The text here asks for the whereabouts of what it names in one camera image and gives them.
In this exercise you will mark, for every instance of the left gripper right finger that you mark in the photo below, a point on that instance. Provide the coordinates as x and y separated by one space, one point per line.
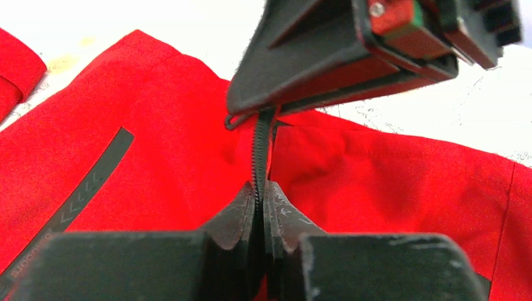
311 264

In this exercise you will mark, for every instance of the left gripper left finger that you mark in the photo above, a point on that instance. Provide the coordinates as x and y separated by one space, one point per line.
215 262

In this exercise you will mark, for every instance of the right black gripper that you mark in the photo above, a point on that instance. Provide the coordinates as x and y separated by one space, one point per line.
429 37

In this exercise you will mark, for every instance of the red zip-up jacket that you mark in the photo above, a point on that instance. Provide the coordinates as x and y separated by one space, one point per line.
137 142

